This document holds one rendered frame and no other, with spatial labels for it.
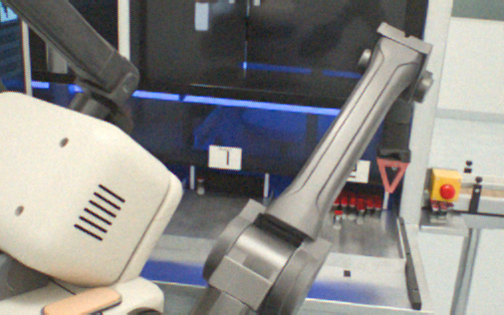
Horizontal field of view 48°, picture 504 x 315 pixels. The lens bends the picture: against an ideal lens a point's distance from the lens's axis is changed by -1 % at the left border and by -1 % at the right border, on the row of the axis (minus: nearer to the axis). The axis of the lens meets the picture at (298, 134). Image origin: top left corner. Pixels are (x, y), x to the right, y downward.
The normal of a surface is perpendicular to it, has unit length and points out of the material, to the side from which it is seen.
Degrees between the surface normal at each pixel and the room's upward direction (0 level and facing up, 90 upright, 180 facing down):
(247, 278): 42
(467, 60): 90
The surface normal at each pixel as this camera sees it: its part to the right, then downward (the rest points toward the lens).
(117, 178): 0.83, 0.23
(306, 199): 0.08, -0.55
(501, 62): -0.08, 0.29
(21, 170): -0.36, -0.48
